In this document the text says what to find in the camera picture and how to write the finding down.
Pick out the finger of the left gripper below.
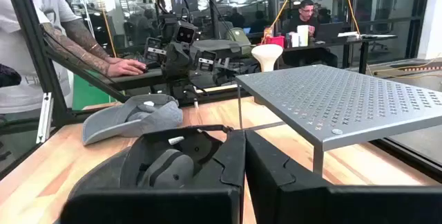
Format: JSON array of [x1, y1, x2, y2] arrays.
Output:
[[144, 36, 168, 63], [189, 39, 252, 73]]

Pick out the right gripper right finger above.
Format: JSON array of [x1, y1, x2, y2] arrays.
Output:
[[244, 129, 442, 224]]

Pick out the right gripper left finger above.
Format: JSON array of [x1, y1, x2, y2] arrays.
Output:
[[59, 129, 247, 224]]

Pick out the black baseball cap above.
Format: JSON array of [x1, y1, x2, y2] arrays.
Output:
[[65, 124, 239, 197]]

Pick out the light grey baseball cap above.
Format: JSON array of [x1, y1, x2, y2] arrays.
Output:
[[81, 93, 184, 147]]

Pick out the person's forearm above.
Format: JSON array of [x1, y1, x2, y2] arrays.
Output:
[[40, 22, 112, 77], [61, 18, 113, 61]]

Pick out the person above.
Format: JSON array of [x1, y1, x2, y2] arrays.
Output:
[[281, 0, 339, 68], [227, 8, 246, 28], [0, 0, 82, 114], [250, 9, 270, 33]]

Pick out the person's hand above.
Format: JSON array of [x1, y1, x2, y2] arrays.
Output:
[[106, 58, 148, 78]]

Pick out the white mushroom-shaped stand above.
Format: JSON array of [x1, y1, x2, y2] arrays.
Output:
[[251, 44, 285, 73]]

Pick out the red container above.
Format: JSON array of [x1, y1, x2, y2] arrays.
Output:
[[264, 26, 286, 49]]

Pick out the green board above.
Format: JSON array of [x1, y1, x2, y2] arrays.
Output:
[[71, 70, 117, 111]]

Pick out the tall white cup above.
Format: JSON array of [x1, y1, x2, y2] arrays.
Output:
[[296, 24, 310, 48]]

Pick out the grey perforated metal rack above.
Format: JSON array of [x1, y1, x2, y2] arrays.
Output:
[[236, 64, 442, 177]]

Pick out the black laptop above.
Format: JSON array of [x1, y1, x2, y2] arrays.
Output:
[[314, 21, 346, 44]]

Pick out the black background desk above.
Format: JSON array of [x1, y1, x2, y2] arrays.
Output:
[[281, 33, 398, 75]]

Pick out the black fabric object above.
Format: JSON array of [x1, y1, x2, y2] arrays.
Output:
[[0, 63, 22, 88]]

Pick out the grey background table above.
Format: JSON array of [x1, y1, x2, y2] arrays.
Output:
[[372, 57, 442, 80]]

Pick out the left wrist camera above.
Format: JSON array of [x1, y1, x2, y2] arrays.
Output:
[[174, 21, 199, 45]]

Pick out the yellow cable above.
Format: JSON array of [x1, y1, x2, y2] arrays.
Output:
[[92, 0, 118, 58], [260, 0, 300, 45], [341, 0, 362, 37]]

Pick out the silver aluminium bracket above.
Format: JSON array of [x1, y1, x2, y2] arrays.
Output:
[[35, 92, 55, 145]]

